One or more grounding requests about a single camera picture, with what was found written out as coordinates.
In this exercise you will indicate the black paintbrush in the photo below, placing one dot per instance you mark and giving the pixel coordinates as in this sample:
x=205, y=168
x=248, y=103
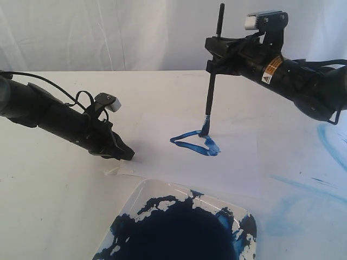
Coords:
x=211, y=89

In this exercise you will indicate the white backdrop curtain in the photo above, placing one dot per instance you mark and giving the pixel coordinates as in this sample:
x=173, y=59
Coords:
x=41, y=36

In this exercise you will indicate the white paper sheet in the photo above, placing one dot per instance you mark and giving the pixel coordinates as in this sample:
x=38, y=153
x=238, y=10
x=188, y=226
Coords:
x=170, y=149

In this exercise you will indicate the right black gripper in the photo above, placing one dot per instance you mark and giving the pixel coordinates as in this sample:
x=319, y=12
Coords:
x=258, y=58

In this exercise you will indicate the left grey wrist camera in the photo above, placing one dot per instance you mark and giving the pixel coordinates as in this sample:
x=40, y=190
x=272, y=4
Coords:
x=107, y=101

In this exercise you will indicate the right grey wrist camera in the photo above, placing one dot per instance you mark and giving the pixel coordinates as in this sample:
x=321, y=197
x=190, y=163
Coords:
x=266, y=20

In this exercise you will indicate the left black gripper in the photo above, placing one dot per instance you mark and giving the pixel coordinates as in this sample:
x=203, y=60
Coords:
x=97, y=138

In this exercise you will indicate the white square paint plate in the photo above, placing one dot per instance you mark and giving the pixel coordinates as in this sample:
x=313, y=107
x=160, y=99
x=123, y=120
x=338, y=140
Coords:
x=167, y=221

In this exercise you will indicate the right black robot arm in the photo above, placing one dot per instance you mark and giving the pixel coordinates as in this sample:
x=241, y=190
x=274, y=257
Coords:
x=317, y=89

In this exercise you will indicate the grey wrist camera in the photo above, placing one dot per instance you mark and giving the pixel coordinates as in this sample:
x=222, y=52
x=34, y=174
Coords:
x=107, y=101
x=266, y=20

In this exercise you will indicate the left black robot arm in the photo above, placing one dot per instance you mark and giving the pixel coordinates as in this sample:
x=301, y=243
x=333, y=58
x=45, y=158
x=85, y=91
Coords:
x=32, y=106

